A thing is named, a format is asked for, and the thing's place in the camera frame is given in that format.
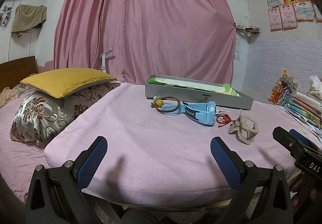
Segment red string bracelet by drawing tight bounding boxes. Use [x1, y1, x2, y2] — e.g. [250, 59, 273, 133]
[216, 110, 232, 128]

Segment blue kids watch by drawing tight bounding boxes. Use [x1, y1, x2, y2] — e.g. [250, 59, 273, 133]
[157, 101, 217, 126]

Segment brown cord bead bracelet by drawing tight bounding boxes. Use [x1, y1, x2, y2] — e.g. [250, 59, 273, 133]
[151, 95, 181, 114]

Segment right hand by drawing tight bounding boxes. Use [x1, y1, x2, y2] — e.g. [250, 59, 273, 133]
[291, 179, 321, 208]

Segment stack of books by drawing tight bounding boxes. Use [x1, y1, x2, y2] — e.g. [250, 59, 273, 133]
[277, 92, 321, 138]

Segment colourful opera poster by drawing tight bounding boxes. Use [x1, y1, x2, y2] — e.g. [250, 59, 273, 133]
[268, 69, 301, 107]

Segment tissue pack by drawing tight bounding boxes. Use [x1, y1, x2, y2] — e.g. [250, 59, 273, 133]
[309, 75, 322, 100]

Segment floral patterned pillow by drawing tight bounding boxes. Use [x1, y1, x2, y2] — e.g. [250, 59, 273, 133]
[10, 82, 120, 148]

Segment pink bed sheet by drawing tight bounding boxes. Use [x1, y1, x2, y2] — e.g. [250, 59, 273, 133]
[1, 83, 306, 208]

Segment cartoon towel liner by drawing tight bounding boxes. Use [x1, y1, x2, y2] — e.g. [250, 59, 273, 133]
[147, 76, 240, 96]

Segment yellow pillow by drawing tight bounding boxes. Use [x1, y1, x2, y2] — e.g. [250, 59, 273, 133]
[21, 68, 116, 99]

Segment white desk lamp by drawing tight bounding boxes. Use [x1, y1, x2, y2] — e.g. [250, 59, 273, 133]
[100, 48, 113, 73]

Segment wooden headboard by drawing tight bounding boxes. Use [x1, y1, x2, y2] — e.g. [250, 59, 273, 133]
[0, 56, 37, 91]

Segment pink curtain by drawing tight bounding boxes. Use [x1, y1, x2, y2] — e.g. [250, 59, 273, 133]
[54, 0, 236, 84]

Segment olive hanging towel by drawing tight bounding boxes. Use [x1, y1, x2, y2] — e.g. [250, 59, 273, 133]
[10, 4, 47, 37]

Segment wall certificates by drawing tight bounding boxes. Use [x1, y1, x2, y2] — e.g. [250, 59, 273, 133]
[266, 0, 321, 31]

